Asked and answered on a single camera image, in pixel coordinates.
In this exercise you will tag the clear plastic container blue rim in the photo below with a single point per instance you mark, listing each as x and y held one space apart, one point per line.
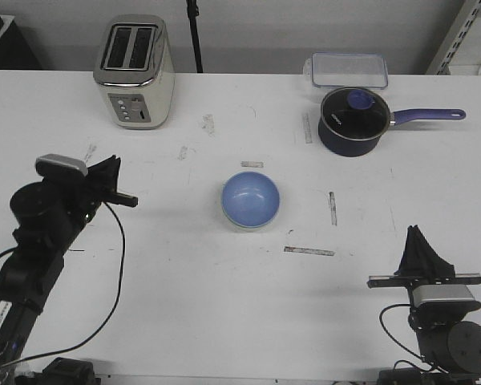
328 69

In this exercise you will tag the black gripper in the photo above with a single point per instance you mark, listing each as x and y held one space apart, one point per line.
431 315
82 200

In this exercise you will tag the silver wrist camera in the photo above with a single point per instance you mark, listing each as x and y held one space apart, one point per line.
47 165
441 293

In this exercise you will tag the black tripod pole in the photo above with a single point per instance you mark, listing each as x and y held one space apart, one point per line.
193 13

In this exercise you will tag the silver two-slot toaster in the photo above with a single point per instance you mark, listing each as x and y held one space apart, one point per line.
134 71

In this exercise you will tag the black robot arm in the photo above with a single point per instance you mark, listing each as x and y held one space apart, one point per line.
51 213
452 354

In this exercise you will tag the green bowl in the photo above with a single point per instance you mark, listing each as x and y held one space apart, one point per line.
247 229

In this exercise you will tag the glass pot lid blue knob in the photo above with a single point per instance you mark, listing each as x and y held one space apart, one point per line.
355 113

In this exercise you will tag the grey metal shelf upright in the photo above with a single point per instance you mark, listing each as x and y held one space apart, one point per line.
457 32

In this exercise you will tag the dark blue saucepan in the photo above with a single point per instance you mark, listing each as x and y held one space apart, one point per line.
353 148

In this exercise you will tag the blue bowl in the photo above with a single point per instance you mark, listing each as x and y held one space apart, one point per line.
250 200

